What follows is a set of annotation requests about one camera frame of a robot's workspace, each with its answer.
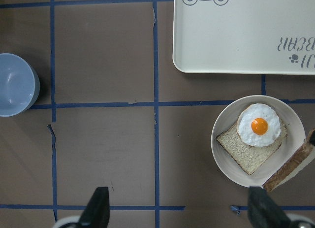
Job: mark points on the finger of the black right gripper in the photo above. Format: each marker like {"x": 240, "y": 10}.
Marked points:
{"x": 312, "y": 137}

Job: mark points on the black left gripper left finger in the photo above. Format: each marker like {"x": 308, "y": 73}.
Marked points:
{"x": 97, "y": 211}

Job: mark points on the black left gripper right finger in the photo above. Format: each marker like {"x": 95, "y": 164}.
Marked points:
{"x": 263, "y": 211}

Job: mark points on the white bread slice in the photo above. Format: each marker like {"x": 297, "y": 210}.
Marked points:
{"x": 303, "y": 156}

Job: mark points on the bread slice on plate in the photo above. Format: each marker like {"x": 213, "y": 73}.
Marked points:
{"x": 249, "y": 158}

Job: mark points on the cream round plate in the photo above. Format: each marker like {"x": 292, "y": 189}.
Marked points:
{"x": 229, "y": 117}

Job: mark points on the fried egg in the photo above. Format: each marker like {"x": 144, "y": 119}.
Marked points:
{"x": 258, "y": 125}

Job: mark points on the cream bear tray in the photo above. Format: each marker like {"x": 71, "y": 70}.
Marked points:
{"x": 244, "y": 36}

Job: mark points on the blue bowl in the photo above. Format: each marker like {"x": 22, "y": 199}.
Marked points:
{"x": 19, "y": 85}

